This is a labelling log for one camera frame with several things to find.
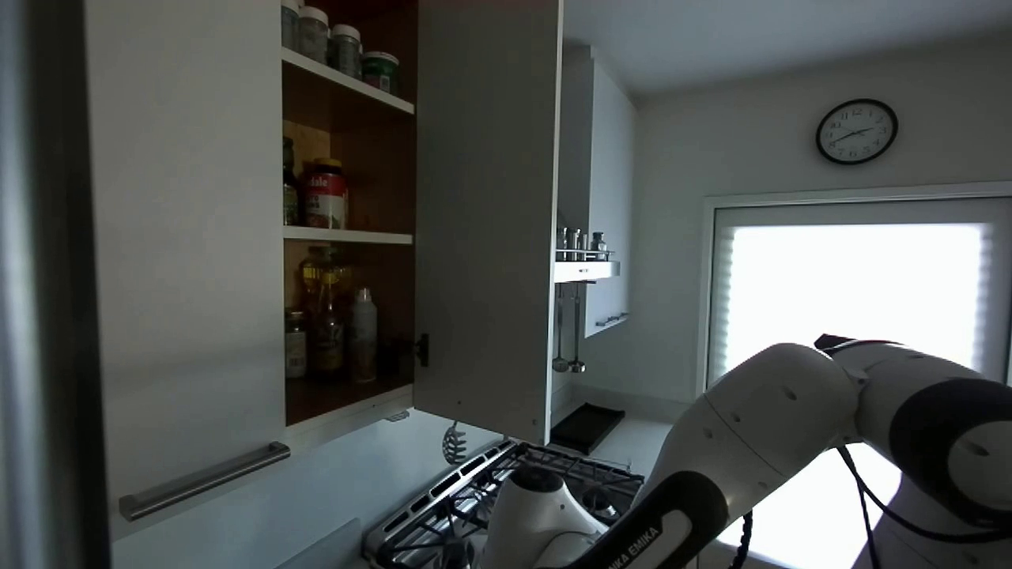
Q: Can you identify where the dark green lidded jar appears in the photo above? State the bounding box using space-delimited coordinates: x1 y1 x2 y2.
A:
362 47 406 94

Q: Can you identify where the grey lidded jar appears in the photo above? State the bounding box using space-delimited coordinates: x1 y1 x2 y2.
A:
277 0 305 52
296 3 332 62
328 23 368 79

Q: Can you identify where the white cupboard door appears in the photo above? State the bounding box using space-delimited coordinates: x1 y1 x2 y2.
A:
85 0 290 511
412 0 566 447

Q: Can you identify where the black rimmed wall clock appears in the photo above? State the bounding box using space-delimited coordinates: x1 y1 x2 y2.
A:
812 94 903 169

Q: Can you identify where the black tray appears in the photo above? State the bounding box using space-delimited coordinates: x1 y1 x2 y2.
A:
548 400 628 454

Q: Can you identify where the steel cupboard door handle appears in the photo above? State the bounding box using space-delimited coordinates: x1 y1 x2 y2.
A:
117 440 294 525

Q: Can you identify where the small pale jar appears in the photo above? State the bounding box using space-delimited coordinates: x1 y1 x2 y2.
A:
281 307 310 381

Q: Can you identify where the amber oil bottle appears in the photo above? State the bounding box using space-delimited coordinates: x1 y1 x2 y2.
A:
296 248 353 387

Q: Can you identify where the bright window with blind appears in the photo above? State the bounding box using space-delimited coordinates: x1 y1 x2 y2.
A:
700 190 1012 569

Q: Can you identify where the cupboard body with shelves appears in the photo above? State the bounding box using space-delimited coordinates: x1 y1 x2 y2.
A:
277 0 420 430

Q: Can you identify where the black camera on stand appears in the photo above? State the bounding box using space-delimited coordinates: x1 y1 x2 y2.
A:
812 332 899 357

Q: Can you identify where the red labelled jar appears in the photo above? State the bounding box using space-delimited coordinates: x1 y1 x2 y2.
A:
305 156 351 230

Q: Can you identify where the tan box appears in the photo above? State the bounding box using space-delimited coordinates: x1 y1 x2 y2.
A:
288 120 332 169

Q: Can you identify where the dark slim bottle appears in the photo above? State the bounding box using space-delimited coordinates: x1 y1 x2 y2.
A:
281 136 305 229

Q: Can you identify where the white plastic bottle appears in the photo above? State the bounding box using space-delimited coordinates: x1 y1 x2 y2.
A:
347 286 382 389

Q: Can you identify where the white wall cabinet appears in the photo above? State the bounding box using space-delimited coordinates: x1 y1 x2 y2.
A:
564 42 639 342

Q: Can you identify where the stainless steel gas stove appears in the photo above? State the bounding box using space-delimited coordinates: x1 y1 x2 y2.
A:
362 440 647 569

